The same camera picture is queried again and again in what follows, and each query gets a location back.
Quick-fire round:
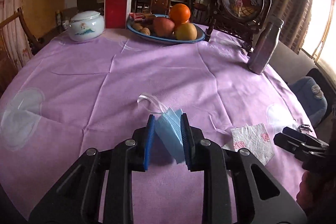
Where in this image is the blue face mask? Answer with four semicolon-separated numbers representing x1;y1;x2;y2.
137;93;185;164

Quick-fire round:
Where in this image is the floral paper napkin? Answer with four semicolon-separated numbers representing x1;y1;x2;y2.
222;123;274;165

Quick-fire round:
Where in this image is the person's right hand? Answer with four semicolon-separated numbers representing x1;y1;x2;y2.
296;171;335;212

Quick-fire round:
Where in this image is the walnut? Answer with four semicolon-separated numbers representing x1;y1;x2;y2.
140;27;151;36
132;23;143;31

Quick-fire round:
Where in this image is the red apple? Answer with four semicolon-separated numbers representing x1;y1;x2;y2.
153;16;175;38

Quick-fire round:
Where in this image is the yellow pear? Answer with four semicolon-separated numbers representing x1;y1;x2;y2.
175;23;198;41

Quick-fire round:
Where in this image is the blue fruit plate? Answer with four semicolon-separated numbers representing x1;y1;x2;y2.
127;12;205;45

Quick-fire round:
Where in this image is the metal thermos bottle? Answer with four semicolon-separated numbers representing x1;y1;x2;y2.
247;16;284;75

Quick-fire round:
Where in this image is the orange fruit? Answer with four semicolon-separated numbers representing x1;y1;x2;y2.
169;3;191;25

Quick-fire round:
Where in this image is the white ceramic lidded jar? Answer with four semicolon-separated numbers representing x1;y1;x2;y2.
67;11;105;42

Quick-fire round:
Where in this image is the red box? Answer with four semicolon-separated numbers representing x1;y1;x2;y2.
104;0;131;29

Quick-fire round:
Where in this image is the wooden chair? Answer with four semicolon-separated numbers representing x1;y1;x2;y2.
1;7;44;71

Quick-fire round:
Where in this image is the round framed embroidery screen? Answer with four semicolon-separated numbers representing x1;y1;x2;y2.
205;0;272;55

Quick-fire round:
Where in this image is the pink floral curtain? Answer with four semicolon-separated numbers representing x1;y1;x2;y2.
0;0;34;70

